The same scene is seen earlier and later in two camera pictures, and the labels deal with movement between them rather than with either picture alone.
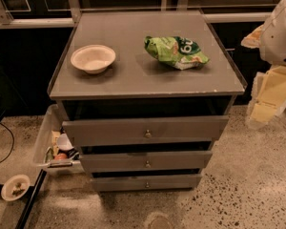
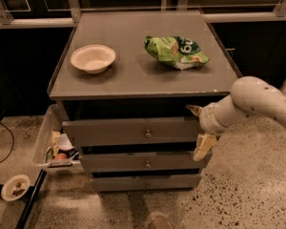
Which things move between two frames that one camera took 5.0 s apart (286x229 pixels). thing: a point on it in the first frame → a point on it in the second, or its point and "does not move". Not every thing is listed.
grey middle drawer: [144, 161] does not move
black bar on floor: [30, 198] does not move
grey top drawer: [146, 130] does not move
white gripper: [278, 43] → [207, 119]
